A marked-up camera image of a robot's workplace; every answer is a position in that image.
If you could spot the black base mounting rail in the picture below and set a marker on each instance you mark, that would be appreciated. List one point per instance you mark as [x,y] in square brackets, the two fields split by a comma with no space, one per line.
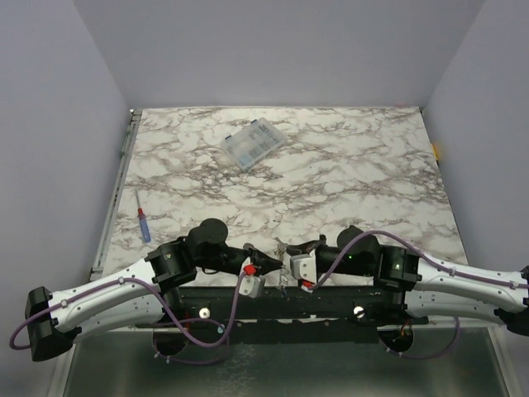
[330,314]

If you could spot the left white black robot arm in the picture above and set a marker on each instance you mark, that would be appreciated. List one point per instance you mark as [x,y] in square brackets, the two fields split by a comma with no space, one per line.
[55,321]

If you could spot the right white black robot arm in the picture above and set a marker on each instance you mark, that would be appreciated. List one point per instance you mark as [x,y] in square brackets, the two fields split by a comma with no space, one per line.
[426,285]

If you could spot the red blue screwdriver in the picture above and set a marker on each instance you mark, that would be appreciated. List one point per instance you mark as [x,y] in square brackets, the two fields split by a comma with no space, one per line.
[145,231]

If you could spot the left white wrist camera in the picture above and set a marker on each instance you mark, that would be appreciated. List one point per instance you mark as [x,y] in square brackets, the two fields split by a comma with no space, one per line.
[252,286]

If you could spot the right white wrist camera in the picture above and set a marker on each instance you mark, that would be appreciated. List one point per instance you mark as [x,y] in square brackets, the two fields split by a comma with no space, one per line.
[304,267]

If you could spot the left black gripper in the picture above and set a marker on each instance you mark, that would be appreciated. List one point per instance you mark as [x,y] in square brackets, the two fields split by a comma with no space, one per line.
[264,264]

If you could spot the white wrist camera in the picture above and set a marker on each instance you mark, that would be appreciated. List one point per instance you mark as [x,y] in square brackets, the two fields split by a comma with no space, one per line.
[252,286]
[304,267]

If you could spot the clear plastic organizer box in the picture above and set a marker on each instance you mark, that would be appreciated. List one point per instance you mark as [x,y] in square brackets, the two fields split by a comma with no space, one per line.
[253,143]

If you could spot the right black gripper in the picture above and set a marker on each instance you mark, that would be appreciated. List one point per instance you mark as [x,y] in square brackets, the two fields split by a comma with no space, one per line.
[324,255]

